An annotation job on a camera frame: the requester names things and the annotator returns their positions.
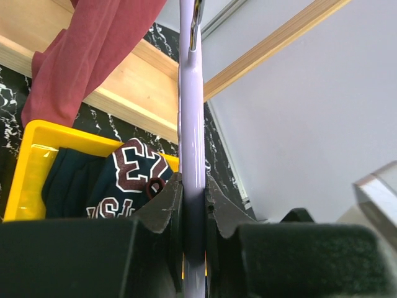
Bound lilac plastic hanger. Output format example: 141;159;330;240
179;1;205;297

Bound wooden clothes rack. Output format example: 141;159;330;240
1;1;345;143

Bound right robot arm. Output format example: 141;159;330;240
335;160;396;233

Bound yellow plastic tray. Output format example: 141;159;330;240
2;119;181;223

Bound navy tank top maroon trim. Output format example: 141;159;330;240
42;138;174;219

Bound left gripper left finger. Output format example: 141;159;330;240
1;173;183;297

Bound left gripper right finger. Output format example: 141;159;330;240
205;178;396;297

